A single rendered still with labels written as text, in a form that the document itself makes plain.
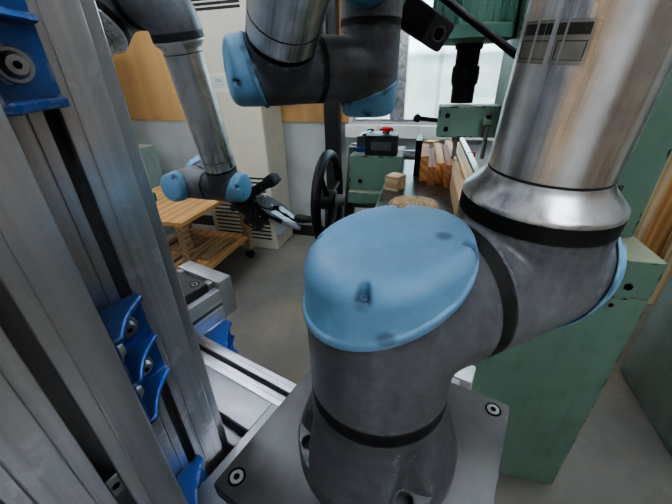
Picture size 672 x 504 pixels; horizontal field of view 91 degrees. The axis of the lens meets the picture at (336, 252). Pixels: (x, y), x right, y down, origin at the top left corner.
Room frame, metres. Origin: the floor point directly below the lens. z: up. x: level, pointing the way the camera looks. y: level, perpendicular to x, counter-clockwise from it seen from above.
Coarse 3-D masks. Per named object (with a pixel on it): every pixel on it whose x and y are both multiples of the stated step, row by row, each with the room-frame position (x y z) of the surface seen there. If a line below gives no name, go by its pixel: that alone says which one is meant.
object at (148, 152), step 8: (144, 144) 2.63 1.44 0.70; (144, 152) 2.50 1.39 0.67; (152, 152) 2.57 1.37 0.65; (144, 160) 2.48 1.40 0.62; (152, 160) 2.55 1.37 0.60; (152, 168) 2.53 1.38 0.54; (160, 168) 2.60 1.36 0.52; (152, 176) 2.51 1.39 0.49; (160, 176) 2.58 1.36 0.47; (152, 184) 2.48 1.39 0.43; (168, 232) 2.50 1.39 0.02
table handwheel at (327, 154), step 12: (324, 156) 0.91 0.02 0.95; (336, 156) 1.00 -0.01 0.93; (324, 168) 0.87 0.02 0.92; (336, 168) 1.04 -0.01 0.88; (312, 180) 0.85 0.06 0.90; (324, 180) 0.88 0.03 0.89; (336, 180) 1.05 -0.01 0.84; (312, 192) 0.83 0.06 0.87; (324, 192) 0.91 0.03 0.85; (336, 192) 0.94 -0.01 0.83; (312, 204) 0.81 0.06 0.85; (324, 204) 0.92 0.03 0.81; (336, 204) 0.92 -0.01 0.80; (360, 204) 0.90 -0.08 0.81; (372, 204) 0.90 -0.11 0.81; (312, 216) 0.81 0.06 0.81; (336, 216) 1.02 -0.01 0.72; (312, 228) 0.82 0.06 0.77; (324, 228) 0.92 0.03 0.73
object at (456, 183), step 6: (444, 144) 1.11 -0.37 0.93; (450, 144) 1.06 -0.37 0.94; (450, 150) 0.97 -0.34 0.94; (456, 162) 0.83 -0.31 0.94; (456, 168) 0.77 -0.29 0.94; (456, 174) 0.72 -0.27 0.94; (456, 180) 0.67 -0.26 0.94; (462, 180) 0.67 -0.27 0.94; (450, 186) 0.73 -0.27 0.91; (456, 186) 0.63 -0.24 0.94; (450, 192) 0.71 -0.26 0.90; (456, 192) 0.60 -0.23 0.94; (456, 198) 0.59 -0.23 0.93; (456, 204) 0.57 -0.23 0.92; (456, 210) 0.56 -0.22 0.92
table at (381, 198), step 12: (408, 168) 0.94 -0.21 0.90; (408, 180) 0.82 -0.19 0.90; (348, 192) 0.83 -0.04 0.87; (360, 192) 0.83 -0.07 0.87; (372, 192) 0.82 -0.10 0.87; (384, 192) 0.73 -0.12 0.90; (396, 192) 0.73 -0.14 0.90; (408, 192) 0.72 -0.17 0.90; (420, 192) 0.72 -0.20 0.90; (432, 192) 0.72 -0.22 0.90; (444, 192) 0.72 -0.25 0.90; (384, 204) 0.65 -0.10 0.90; (444, 204) 0.64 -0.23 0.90
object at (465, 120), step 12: (444, 108) 0.84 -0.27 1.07; (456, 108) 0.83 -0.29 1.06; (468, 108) 0.82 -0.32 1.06; (480, 108) 0.82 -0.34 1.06; (492, 108) 0.81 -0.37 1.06; (444, 120) 0.84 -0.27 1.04; (456, 120) 0.83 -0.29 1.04; (468, 120) 0.82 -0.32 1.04; (480, 120) 0.82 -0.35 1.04; (444, 132) 0.84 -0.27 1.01; (456, 132) 0.83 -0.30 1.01; (468, 132) 0.82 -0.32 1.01; (480, 132) 0.81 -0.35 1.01; (492, 132) 0.81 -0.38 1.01
